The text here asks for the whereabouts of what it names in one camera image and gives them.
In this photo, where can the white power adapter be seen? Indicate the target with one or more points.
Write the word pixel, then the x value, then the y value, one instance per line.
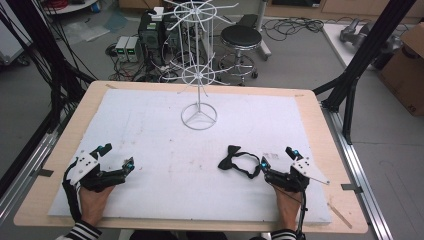
pixel 157 13

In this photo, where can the person's right hand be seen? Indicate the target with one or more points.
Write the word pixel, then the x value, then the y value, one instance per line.
pixel 288 208

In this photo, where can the person's left hand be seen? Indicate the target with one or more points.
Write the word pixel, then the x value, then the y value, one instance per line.
pixel 92 205

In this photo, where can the black metal frame stand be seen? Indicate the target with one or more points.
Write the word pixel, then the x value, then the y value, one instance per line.
pixel 373 50

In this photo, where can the person's dark lap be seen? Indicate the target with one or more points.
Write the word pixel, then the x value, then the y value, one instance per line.
pixel 200 236

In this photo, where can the grey bench power supply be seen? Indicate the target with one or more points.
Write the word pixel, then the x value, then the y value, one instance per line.
pixel 134 49
pixel 121 49

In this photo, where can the white stand pole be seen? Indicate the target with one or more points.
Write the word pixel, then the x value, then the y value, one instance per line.
pixel 263 30

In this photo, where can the aluminium rail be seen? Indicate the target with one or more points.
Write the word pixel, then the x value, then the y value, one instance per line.
pixel 30 166
pixel 360 166

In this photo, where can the black computer tower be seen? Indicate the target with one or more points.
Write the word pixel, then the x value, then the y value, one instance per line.
pixel 150 36

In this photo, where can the white foam mat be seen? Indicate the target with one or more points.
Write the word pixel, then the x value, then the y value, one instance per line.
pixel 166 166

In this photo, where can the black round stool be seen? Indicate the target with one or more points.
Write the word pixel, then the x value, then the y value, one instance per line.
pixel 240 36

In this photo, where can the black bow tie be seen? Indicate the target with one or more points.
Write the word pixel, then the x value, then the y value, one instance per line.
pixel 229 158

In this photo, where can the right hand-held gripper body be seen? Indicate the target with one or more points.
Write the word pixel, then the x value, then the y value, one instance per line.
pixel 293 178

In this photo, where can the brown cardboard box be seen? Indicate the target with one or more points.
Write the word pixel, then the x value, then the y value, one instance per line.
pixel 405 71

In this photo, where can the thin wooden stick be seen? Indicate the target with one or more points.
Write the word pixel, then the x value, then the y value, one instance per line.
pixel 340 215

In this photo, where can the black tape piece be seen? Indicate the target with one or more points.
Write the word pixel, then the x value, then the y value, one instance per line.
pixel 351 188
pixel 45 172

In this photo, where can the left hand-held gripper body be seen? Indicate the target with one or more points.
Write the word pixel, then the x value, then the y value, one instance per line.
pixel 87 166

